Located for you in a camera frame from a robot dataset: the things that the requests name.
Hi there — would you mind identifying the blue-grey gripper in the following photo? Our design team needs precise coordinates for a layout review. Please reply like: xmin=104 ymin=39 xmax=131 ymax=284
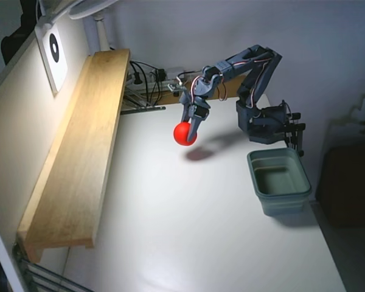
xmin=179 ymin=66 xmax=224 ymax=144

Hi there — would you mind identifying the red ball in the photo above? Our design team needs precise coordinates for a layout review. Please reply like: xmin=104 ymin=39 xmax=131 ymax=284
xmin=173 ymin=121 xmax=199 ymax=147

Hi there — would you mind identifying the grey plastic container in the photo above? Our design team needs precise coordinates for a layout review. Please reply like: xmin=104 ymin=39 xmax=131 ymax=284
xmin=246 ymin=148 xmax=313 ymax=217

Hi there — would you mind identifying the white power strip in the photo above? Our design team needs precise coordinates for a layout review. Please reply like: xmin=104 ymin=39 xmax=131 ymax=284
xmin=133 ymin=72 xmax=173 ymax=91

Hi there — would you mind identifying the black table clamp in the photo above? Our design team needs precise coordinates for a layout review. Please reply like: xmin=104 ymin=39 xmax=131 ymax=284
xmin=284 ymin=111 xmax=302 ymax=148
xmin=288 ymin=122 xmax=307 ymax=158

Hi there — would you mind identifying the long wooden shelf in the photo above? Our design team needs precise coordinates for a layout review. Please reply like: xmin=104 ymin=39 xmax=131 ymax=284
xmin=16 ymin=48 xmax=131 ymax=264

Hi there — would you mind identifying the dark cabinet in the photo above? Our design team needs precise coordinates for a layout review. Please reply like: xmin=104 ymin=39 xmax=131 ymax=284
xmin=318 ymin=145 xmax=365 ymax=228

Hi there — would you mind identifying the dark metal floor rack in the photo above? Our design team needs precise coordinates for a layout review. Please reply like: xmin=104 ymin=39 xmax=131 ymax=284
xmin=12 ymin=240 xmax=95 ymax=292

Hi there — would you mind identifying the green wrist camera board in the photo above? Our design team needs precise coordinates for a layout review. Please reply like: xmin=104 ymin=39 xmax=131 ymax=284
xmin=167 ymin=82 xmax=185 ymax=94

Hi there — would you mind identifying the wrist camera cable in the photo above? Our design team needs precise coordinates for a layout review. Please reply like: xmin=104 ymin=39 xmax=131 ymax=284
xmin=176 ymin=70 xmax=202 ymax=85

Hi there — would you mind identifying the grey metal wire rack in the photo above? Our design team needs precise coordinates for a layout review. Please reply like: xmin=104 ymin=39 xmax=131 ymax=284
xmin=120 ymin=88 xmax=167 ymax=116

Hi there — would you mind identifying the black power cable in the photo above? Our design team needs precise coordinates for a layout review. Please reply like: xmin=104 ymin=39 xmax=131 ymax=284
xmin=130 ymin=60 xmax=164 ymax=106

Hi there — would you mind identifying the white round lamp with post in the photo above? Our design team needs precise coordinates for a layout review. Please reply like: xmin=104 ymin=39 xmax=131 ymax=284
xmin=68 ymin=0 xmax=120 ymax=52

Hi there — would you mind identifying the white panel with black ring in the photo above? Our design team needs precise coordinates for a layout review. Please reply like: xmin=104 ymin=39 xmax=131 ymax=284
xmin=35 ymin=23 xmax=69 ymax=97

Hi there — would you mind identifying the white frame post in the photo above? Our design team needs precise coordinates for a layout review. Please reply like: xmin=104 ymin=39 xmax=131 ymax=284
xmin=0 ymin=209 xmax=28 ymax=292

